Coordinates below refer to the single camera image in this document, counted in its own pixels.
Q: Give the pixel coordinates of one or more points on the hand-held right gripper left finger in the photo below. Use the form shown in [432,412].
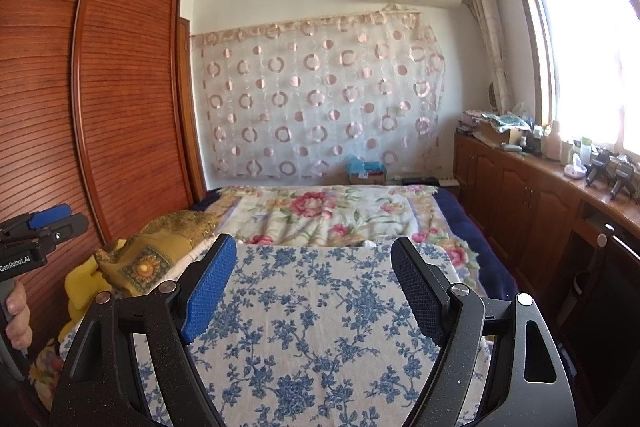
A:
[207,294]

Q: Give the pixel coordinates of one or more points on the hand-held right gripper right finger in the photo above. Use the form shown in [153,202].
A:
[420,294]

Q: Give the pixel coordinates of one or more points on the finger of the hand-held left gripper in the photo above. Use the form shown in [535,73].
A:
[65,227]
[49,216]

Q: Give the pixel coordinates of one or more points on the golden patterned shirt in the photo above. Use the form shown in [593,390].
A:
[150,252]

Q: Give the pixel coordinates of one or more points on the person's left hand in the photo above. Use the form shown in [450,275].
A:
[19,322]

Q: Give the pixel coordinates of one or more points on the yellow plush toy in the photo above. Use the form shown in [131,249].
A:
[80,292]

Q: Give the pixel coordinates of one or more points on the navy bed sheet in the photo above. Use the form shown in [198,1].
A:
[470,227]

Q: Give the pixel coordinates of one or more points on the blue floral white cloth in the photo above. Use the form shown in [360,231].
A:
[310,332]

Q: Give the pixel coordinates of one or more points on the wooden slatted wardrobe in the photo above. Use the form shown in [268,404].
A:
[100,107]

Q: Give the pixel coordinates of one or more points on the low wooden cabinet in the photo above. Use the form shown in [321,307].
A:
[515,207]

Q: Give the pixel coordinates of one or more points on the pink floral blanket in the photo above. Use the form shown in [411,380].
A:
[320,212]

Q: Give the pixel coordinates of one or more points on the pile of clutter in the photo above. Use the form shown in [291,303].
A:
[495,124]

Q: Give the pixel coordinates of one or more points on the white tissue holder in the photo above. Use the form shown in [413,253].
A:
[575,168]

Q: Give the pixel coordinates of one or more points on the pale plastic bottle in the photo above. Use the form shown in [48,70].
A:
[551,142]

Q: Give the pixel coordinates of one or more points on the black hand-held device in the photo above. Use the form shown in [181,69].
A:
[597,167]
[625,179]

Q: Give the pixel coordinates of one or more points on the circle-patterned sheer curtain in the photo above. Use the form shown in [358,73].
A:
[320,97]

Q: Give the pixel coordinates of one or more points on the patterned window curtain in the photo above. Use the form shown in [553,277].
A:
[487,32]

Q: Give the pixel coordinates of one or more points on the window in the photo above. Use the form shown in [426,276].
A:
[590,42]

